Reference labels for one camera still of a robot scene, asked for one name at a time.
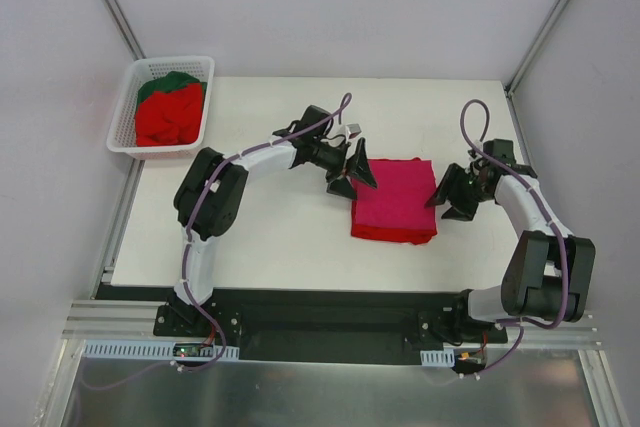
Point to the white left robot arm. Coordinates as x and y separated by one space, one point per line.
210 195

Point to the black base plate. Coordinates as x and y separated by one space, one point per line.
370 328

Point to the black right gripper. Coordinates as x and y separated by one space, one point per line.
463 190

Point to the aluminium frame post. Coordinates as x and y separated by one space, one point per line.
124 29
549 23

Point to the red t shirt in basket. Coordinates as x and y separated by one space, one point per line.
169 118

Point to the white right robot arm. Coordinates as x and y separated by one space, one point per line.
548 276

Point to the white perforated plastic basket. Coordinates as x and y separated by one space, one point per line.
122 136

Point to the pink t shirt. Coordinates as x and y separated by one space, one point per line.
404 186

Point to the left aluminium frame post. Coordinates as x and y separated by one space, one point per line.
124 29

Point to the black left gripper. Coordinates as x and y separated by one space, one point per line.
345 167

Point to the red t shirt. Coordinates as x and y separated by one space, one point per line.
367 226
169 118

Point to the right aluminium frame post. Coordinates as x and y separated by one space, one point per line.
549 23

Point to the green t shirt in basket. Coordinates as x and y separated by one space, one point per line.
172 81

